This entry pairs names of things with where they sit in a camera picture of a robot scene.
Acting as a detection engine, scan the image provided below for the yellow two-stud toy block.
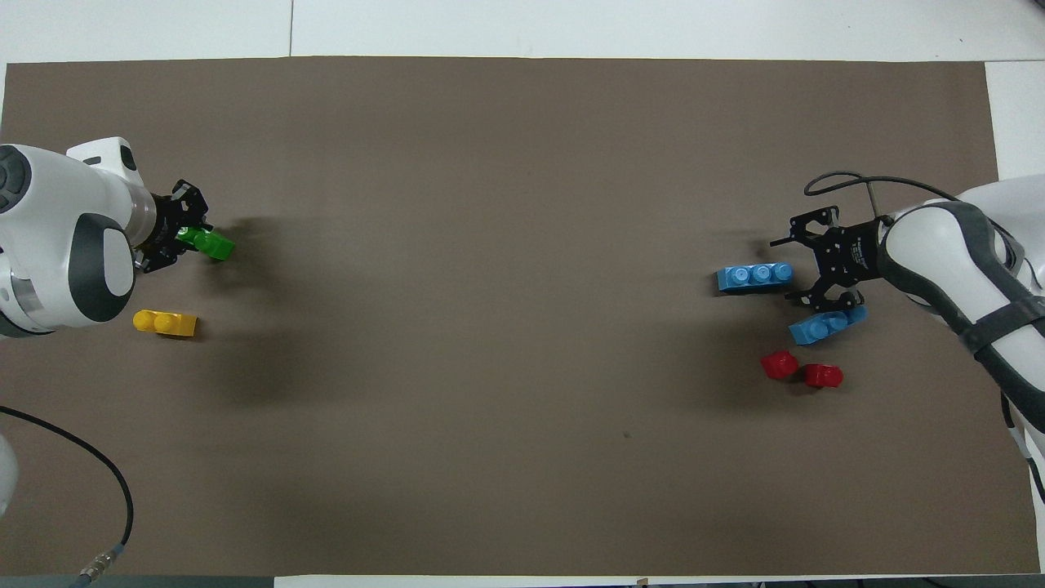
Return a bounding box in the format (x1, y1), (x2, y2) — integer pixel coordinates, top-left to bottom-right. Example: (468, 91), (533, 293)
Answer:
(133, 310), (198, 338)

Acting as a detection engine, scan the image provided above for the brown table mat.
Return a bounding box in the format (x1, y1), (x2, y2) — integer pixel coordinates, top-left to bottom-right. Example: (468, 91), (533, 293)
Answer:
(0, 56), (1042, 577)

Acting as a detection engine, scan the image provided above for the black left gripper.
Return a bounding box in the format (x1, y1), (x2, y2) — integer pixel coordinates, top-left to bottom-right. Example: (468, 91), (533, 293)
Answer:
(134, 180), (214, 275)

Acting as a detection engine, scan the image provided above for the grey velcro cable strap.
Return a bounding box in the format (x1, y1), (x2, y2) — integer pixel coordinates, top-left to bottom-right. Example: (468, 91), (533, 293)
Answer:
(957, 295), (1045, 354)

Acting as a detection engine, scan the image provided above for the green two-stud toy block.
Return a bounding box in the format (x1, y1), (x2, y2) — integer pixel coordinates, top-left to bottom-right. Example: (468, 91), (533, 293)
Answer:
(177, 225), (237, 262)

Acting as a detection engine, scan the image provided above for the blue three-stud toy block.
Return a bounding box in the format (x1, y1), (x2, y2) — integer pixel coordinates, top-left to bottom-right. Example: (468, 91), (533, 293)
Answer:
(716, 262), (794, 294)
(788, 304), (869, 346)

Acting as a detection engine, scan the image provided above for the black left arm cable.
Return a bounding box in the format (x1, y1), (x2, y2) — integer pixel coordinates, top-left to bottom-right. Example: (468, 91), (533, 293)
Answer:
(0, 405), (136, 588)

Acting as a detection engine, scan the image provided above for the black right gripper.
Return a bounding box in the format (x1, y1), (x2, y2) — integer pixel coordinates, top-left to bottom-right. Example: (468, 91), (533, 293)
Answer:
(769, 205), (885, 316)

